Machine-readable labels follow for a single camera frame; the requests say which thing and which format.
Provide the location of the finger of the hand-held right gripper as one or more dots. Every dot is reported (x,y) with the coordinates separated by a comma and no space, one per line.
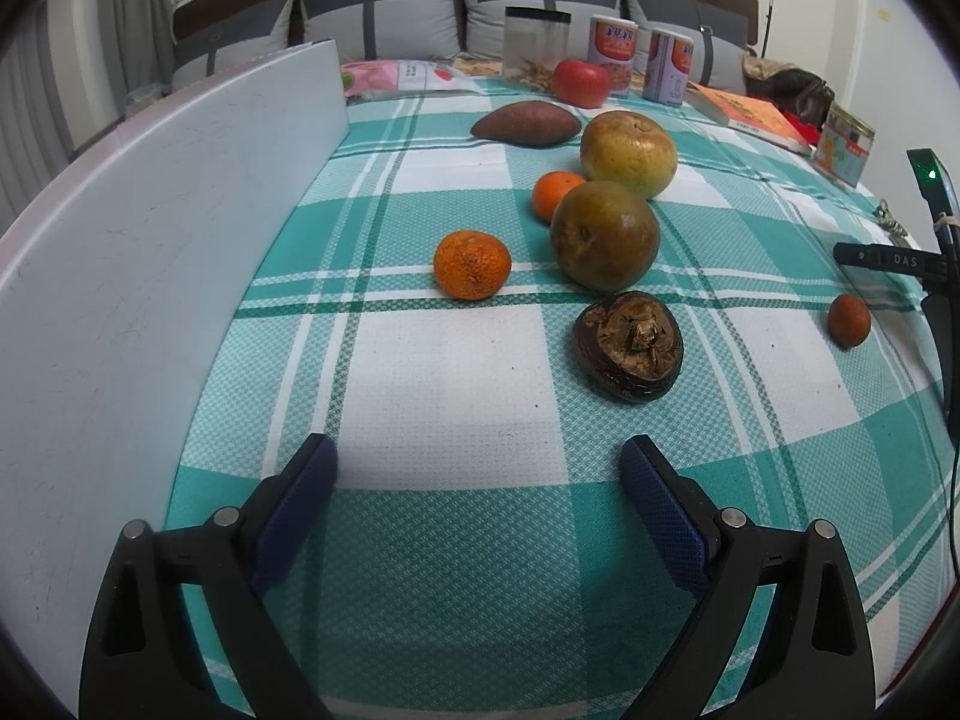
(885,259)

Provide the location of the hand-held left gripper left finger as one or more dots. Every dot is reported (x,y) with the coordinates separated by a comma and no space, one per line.
(300,510)

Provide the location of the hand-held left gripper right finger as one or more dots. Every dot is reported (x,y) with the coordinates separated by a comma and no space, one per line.
(664,510)

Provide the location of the small brown round fruit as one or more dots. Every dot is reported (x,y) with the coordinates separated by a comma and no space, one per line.
(849,321)

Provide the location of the dark shrivelled fruit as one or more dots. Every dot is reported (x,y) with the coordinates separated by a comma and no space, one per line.
(628,349)

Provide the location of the white board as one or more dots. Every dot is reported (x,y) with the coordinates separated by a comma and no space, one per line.
(135,330)

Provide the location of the large yellow-green citrus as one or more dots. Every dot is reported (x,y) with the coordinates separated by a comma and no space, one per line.
(628,154)

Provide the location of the large brown-green citrus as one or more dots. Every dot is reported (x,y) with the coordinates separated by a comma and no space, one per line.
(604,236)

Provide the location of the bumpy orange tangerine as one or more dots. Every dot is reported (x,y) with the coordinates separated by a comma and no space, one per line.
(472,265)

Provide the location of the small tangerine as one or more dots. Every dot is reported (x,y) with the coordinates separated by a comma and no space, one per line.
(553,193)

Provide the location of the red apple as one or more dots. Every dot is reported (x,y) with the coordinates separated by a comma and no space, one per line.
(580,82)

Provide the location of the sweet potato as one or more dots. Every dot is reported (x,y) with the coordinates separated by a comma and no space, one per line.
(525,124)

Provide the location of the bunch of keys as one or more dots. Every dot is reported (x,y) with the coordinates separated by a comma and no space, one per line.
(892,221)

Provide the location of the printed tin box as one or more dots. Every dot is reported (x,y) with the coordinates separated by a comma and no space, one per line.
(846,144)

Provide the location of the teal plaid cloth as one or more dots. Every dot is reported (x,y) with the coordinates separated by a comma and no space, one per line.
(450,390)

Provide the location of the dark bag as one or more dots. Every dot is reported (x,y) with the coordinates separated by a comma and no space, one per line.
(791,90)

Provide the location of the orange book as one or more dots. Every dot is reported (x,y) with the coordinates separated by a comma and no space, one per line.
(750,116)

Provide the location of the clear jar with black lid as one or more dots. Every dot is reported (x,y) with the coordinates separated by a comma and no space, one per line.
(534,45)

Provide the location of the pink snack packet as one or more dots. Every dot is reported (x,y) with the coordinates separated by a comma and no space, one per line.
(371,81)

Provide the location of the white snack packet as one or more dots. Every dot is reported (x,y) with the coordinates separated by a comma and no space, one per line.
(439,76)

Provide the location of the grey curtain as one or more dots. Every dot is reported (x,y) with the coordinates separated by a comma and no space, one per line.
(60,52)

